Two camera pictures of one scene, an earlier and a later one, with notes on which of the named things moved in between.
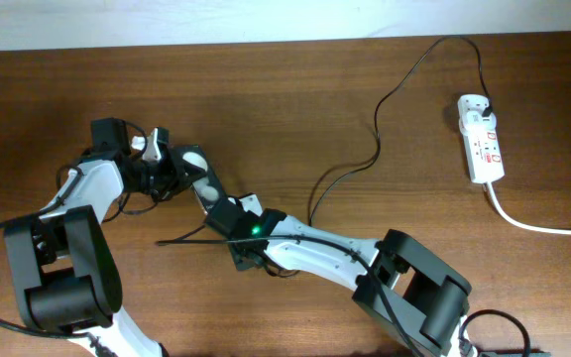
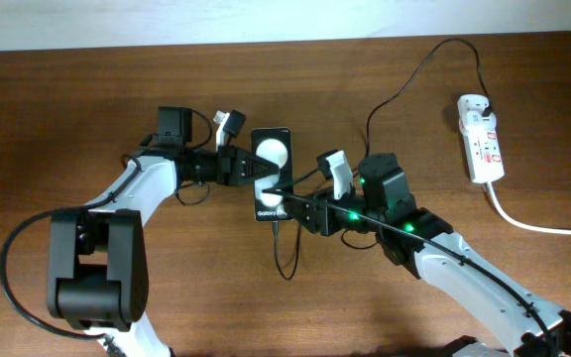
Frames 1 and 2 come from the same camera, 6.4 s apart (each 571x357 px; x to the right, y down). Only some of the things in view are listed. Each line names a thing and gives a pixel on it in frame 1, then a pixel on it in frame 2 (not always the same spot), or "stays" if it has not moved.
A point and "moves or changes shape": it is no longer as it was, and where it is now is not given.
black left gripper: (175, 168) -> (229, 166)
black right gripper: (237, 252) -> (321, 214)
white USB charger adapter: (475, 122) stays
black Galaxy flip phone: (206, 187) -> (273, 144)
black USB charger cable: (390, 93) moves or changes shape
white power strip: (483, 145) stays
